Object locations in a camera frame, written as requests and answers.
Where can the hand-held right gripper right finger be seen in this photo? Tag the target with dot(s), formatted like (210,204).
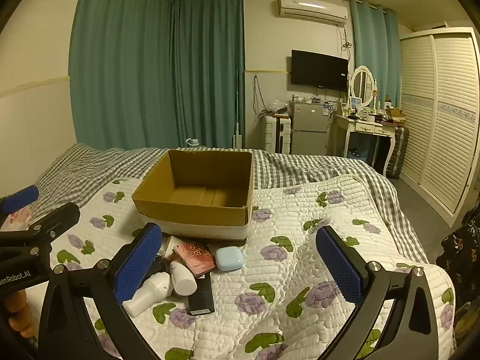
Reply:
(339,266)

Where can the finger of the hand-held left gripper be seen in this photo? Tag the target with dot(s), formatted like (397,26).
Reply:
(18,198)
(56,217)

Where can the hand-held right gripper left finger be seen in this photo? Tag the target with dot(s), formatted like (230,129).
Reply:
(137,266)

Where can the white rectangular box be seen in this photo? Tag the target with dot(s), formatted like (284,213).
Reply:
(168,247)

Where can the small white bottle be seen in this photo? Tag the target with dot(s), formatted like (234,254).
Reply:
(182,279)

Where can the red patterned wallet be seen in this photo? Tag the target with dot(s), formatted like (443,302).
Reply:
(195,257)

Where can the black remote control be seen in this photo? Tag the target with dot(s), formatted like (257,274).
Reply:
(200,296)

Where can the light blue case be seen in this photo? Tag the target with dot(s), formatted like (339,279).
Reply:
(228,258)

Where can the cardboard box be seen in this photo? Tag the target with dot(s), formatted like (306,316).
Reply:
(210,180)

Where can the person's left hand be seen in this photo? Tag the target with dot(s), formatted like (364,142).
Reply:
(17,309)

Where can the white red-print plastic bag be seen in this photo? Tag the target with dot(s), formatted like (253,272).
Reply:
(17,218)

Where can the white floral quilt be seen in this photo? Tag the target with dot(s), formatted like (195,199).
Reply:
(285,270)

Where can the grey checked bedsheet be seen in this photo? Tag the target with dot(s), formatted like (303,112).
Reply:
(300,168)

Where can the blue basket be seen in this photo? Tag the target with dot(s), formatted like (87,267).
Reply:
(358,153)

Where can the dark patterned clothing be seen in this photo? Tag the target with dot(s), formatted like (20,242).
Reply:
(461,255)

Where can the dark suitcase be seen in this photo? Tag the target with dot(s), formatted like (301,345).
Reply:
(397,153)

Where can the white dressing table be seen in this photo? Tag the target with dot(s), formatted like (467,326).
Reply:
(365,129)

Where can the silver fridge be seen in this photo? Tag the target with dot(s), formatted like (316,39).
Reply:
(309,129)

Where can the white ribbed suitcase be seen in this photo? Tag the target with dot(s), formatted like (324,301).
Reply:
(270,133)

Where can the clear plastic bag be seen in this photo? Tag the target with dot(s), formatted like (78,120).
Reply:
(277,107)

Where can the white mop pole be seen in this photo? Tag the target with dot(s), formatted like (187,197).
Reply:
(237,120)

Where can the white louvred wardrobe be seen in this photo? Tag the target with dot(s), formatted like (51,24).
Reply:
(438,112)

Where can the white oval mirror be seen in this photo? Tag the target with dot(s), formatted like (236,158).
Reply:
(362,84)

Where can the narrow green curtain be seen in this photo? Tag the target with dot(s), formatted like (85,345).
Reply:
(369,37)

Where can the white air conditioner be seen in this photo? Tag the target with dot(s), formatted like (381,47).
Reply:
(313,9)

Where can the small picture frame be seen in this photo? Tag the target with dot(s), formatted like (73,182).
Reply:
(355,103)

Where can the black wall television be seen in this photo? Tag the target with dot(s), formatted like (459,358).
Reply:
(318,69)

